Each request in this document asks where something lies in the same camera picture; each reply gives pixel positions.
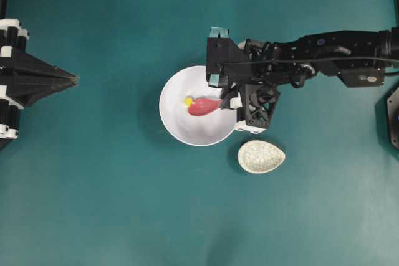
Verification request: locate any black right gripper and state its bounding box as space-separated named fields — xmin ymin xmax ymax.
xmin=206 ymin=37 xmax=299 ymax=133

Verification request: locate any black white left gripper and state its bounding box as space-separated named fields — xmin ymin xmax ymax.
xmin=1 ymin=19 xmax=79 ymax=150

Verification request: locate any red plastic spoon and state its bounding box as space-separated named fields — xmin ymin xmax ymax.
xmin=188 ymin=97 xmax=221 ymax=116

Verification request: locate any yellow hexagonal prism block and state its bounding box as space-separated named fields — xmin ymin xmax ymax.
xmin=184 ymin=97 xmax=193 ymax=107

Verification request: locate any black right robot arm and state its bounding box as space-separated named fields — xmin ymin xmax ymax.
xmin=1 ymin=27 xmax=398 ymax=133

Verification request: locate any white round bowl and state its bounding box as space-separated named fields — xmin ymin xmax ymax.
xmin=159 ymin=65 xmax=236 ymax=146

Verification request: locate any speckled egg-shaped dish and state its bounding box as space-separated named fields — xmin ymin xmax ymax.
xmin=238 ymin=140 xmax=286 ymax=174

